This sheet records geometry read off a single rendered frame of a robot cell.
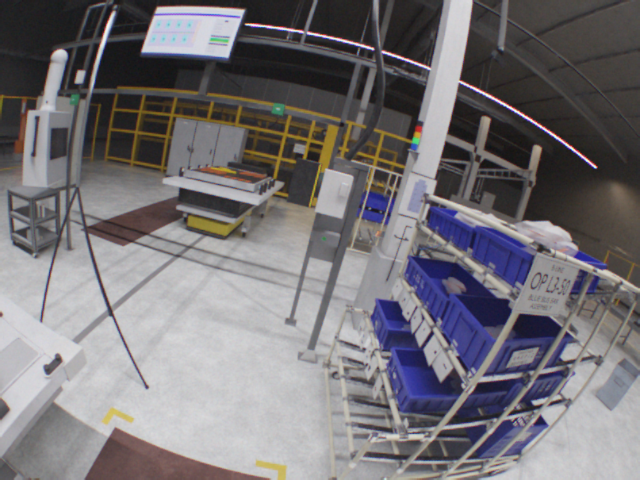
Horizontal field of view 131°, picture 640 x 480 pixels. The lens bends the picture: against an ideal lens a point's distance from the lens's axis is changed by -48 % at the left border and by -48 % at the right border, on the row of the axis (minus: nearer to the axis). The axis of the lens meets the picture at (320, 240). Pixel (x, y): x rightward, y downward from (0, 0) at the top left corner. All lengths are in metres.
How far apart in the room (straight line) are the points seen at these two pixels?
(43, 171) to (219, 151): 6.40
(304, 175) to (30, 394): 1.81
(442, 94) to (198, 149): 7.60
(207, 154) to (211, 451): 8.23
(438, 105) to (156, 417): 3.45
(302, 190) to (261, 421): 1.58
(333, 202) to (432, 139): 1.41
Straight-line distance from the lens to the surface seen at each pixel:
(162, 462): 1.86
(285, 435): 2.01
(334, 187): 1.80
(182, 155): 9.44
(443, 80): 3.01
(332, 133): 9.15
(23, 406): 1.17
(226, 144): 8.82
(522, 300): 1.03
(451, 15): 3.39
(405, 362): 1.65
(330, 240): 1.96
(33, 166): 3.53
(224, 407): 2.08
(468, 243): 1.40
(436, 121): 2.89
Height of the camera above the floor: 1.69
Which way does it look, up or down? 17 degrees down
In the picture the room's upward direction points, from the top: 15 degrees clockwise
